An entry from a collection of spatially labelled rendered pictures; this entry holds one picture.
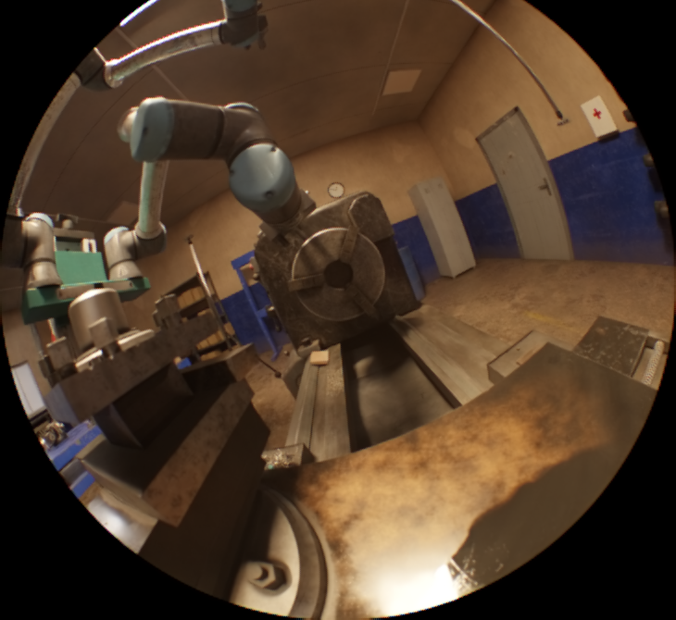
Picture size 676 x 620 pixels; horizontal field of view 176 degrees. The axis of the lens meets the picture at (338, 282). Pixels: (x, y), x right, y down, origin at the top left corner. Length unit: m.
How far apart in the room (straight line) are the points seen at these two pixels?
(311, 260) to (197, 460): 0.51
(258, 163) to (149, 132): 0.16
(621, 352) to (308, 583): 0.44
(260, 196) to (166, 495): 0.31
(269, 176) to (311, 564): 0.40
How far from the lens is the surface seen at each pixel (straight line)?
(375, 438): 0.56
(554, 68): 3.30
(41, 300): 0.88
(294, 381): 0.96
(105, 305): 0.22
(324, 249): 0.58
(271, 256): 0.81
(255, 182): 0.30
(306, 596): 0.21
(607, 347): 0.43
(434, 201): 4.14
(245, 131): 0.37
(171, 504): 0.17
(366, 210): 0.76
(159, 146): 0.33
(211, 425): 0.19
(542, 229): 3.70
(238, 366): 0.21
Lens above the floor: 1.13
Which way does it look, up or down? 6 degrees down
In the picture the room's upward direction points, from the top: 23 degrees counter-clockwise
